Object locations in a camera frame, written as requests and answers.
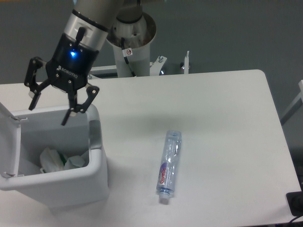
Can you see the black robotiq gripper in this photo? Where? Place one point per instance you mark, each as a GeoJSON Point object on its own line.
{"type": "Point", "coordinates": [70, 64]}

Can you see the white green wrapper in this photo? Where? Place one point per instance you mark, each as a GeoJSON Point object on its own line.
{"type": "Point", "coordinates": [52, 161]}

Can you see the crushed clear plastic bottle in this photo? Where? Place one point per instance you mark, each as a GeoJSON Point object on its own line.
{"type": "Point", "coordinates": [169, 166]}

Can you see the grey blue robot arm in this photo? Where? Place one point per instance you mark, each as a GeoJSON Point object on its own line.
{"type": "Point", "coordinates": [103, 12]}

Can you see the white plastic trash can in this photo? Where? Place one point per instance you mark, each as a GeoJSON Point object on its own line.
{"type": "Point", "coordinates": [23, 137]}

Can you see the white tissue in bin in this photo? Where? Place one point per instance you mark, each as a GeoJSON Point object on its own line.
{"type": "Point", "coordinates": [77, 161]}

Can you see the black device at edge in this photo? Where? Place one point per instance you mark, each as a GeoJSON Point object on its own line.
{"type": "Point", "coordinates": [295, 202]}

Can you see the white metal frame at right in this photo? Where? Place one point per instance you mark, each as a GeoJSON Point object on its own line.
{"type": "Point", "coordinates": [293, 106]}

